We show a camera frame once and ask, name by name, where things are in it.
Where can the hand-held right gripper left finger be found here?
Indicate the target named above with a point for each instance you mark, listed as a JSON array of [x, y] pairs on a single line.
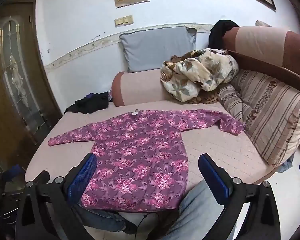
[[81, 180]]

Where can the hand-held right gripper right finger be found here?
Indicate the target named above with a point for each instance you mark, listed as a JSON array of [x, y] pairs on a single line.
[[212, 177]]

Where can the person's right leg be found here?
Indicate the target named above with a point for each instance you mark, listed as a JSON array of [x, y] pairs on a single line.
[[197, 212]]

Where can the light blue cloth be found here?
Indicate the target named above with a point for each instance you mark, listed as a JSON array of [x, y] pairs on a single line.
[[285, 165]]

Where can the black cloth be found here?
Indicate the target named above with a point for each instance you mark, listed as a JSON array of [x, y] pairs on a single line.
[[90, 103]]

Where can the brown patterned cloth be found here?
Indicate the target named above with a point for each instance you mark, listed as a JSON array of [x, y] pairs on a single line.
[[205, 98]]

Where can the striped floral cushion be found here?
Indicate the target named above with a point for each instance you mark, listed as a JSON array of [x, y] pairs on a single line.
[[270, 110]]

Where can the cream floral blanket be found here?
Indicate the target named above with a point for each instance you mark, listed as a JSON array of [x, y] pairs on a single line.
[[200, 72]]

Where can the pink and brown bolster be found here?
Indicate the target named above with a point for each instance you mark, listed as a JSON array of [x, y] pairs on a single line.
[[140, 87]]

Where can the wooden door with glass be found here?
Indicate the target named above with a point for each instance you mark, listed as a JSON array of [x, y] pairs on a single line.
[[15, 80]]

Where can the grey pillow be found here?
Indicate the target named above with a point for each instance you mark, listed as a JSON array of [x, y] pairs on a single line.
[[155, 50]]

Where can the pink and brown sofa backrest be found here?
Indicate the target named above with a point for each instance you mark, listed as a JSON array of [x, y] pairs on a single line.
[[260, 45]]

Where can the black garment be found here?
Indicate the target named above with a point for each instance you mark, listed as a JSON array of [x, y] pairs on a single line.
[[220, 35]]

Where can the beige light switch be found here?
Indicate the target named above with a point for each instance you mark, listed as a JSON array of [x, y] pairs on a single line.
[[128, 20], [119, 22]]

